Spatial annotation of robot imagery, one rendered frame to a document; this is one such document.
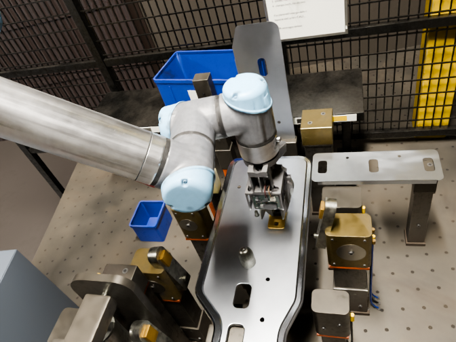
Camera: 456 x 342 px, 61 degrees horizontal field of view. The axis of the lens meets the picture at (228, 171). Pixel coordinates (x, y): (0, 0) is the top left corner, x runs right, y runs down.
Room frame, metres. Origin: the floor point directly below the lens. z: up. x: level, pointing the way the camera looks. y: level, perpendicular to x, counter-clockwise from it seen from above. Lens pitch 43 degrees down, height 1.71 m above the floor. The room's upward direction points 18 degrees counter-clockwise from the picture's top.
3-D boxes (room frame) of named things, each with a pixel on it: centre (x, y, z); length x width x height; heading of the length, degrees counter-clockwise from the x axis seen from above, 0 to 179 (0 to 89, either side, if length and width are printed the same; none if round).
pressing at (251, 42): (0.82, -0.15, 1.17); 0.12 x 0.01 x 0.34; 66
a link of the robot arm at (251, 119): (0.55, -0.07, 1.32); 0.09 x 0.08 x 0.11; 78
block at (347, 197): (0.57, -0.25, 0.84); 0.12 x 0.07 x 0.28; 66
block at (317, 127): (0.79, -0.26, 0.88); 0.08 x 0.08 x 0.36; 66
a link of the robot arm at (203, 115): (0.55, 0.03, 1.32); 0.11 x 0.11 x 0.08; 78
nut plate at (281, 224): (0.57, -0.08, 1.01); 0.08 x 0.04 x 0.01; 156
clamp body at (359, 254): (0.45, -0.21, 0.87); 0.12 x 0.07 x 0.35; 66
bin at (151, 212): (0.92, 0.30, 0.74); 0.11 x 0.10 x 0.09; 156
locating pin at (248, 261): (0.47, 0.02, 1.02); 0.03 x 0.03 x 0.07
